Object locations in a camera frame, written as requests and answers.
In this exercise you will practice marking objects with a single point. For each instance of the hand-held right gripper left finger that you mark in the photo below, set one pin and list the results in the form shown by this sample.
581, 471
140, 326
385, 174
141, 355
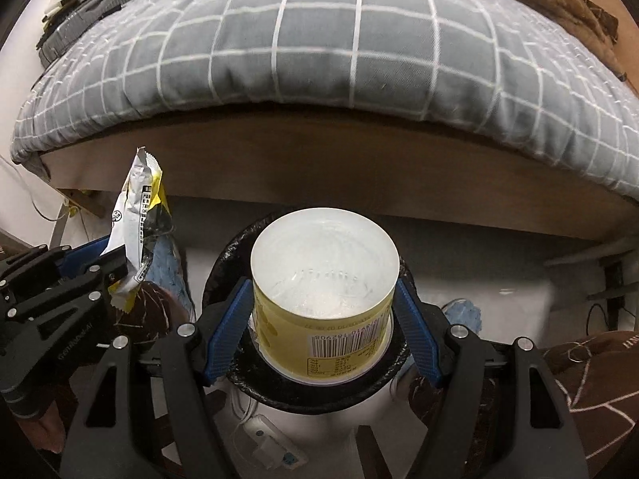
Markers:
227, 332

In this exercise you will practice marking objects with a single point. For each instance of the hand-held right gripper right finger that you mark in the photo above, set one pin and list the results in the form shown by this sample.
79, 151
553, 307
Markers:
419, 339

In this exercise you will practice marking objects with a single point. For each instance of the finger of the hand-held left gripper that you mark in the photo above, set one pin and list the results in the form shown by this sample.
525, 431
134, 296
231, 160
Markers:
112, 265
82, 254

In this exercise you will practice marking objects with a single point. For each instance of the black bagged waste bin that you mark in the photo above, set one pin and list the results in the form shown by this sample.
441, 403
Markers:
227, 264

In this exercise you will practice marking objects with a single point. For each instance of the white yellow snack wrapper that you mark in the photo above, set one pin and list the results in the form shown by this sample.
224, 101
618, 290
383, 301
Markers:
135, 199

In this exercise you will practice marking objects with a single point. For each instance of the yellow white plastic tub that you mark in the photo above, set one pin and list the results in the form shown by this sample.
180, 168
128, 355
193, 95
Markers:
319, 259

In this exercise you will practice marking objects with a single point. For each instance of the person's left hand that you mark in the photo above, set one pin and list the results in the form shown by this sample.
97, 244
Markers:
50, 431

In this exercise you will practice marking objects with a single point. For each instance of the blue fuzzy slipper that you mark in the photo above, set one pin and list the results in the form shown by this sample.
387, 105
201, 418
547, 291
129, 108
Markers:
167, 269
462, 312

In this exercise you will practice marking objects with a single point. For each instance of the dark brown furniture leg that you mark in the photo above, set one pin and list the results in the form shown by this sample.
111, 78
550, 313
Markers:
368, 454

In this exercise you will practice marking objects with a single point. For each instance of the person's right leg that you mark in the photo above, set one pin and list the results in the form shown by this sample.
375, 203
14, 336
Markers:
599, 384

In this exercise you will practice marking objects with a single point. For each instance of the black metal stand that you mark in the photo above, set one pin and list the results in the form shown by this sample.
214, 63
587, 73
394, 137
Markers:
613, 279

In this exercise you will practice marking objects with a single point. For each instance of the grey ribbed suitcase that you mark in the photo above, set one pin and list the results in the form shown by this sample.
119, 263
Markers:
75, 30

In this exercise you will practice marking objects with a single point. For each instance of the grey checked bed sheet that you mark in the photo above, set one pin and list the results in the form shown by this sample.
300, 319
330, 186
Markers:
349, 50

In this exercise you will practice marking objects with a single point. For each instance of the wooden bed frame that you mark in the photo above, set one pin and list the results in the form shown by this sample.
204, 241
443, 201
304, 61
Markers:
349, 159

